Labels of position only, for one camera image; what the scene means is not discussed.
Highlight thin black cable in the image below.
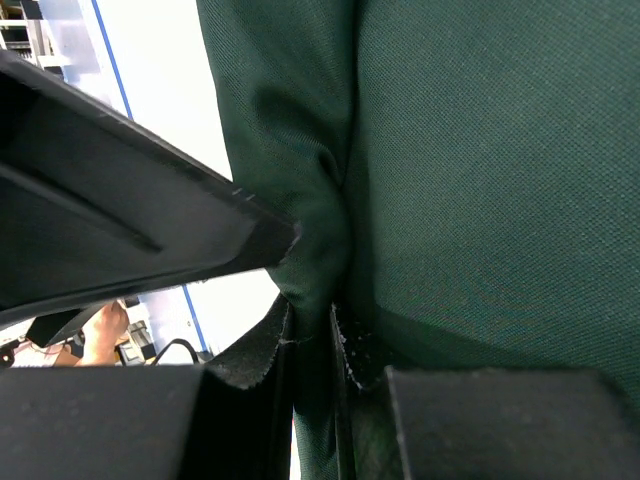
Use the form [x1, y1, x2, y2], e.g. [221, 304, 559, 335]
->
[149, 338, 206, 367]

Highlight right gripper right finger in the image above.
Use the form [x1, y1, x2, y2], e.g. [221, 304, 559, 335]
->
[329, 302, 640, 480]

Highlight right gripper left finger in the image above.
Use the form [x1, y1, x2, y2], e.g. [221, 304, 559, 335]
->
[0, 294, 296, 480]

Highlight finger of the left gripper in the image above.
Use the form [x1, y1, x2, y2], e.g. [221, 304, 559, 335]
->
[1, 51, 300, 325]

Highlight dark green cloth napkin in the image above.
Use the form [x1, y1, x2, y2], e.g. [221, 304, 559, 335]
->
[198, 1, 639, 479]

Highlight person bare forearm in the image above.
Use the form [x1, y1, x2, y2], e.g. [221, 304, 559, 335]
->
[76, 301, 129, 367]

